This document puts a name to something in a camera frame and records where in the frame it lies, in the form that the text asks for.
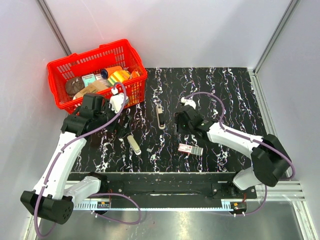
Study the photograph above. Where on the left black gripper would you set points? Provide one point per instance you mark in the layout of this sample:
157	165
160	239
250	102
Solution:
119	129

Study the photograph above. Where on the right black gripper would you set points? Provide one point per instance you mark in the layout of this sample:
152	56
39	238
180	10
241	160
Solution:
178	121

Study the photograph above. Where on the beige stapler top cover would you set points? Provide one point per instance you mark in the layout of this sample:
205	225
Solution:
134	145

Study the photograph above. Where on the red white staple box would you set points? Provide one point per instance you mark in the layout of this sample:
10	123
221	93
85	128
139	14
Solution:
189	149

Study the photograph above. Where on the stapler base with black magazine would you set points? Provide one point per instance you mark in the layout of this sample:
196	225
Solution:
160	117

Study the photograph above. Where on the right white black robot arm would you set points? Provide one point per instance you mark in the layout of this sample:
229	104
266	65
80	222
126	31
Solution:
268	157

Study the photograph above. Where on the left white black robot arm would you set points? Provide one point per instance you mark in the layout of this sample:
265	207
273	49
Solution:
49	199

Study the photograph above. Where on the brown paper package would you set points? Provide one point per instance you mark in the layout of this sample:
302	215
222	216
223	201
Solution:
92	88

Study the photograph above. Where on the yellow green sponge pack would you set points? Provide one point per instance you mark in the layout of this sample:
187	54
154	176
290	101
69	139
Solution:
118	76

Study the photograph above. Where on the pink white small box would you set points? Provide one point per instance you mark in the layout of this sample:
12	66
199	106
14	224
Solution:
103	81

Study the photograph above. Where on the orange snack packet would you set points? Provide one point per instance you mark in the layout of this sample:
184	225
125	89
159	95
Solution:
134	74

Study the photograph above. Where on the orange can with blue lid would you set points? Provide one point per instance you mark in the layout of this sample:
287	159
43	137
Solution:
107	71

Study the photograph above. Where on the teal white small box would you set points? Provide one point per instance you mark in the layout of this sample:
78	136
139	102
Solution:
88	79

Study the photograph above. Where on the brown round cookie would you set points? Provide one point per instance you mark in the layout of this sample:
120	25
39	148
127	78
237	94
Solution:
74	85

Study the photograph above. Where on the red plastic shopping basket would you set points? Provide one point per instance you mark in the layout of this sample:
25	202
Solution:
117	53

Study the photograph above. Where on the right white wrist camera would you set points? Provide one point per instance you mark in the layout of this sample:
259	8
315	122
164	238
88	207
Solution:
188	102

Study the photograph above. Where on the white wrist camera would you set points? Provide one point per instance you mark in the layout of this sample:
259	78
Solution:
188	102
117	99

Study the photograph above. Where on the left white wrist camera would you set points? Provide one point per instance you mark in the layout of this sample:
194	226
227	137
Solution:
117	99

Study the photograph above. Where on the aluminium frame rail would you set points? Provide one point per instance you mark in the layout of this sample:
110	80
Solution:
290	191

